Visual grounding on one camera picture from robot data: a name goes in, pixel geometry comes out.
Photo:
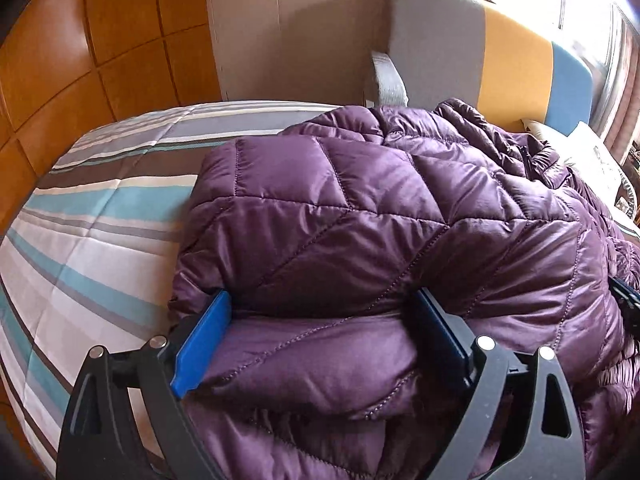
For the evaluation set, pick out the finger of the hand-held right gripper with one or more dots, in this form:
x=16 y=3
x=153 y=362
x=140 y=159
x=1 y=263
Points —
x=627 y=302

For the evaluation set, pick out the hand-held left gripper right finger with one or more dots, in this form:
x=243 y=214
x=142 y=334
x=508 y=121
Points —
x=442 y=347

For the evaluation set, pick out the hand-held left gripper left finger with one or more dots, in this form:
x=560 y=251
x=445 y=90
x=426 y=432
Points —
x=202 y=345

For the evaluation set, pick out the purple quilted down jacket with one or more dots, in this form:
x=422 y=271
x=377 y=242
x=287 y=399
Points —
x=380 y=220

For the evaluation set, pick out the white printed pillow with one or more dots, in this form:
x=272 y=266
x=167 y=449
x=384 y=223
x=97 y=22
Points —
x=590 y=160

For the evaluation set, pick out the striped bed cover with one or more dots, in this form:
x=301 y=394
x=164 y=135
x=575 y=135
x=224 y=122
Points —
x=95 y=220

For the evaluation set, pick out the beige patterned curtain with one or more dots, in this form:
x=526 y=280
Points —
x=622 y=90

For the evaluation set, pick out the grey yellow blue sofa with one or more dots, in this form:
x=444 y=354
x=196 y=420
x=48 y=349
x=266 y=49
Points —
x=510 y=65

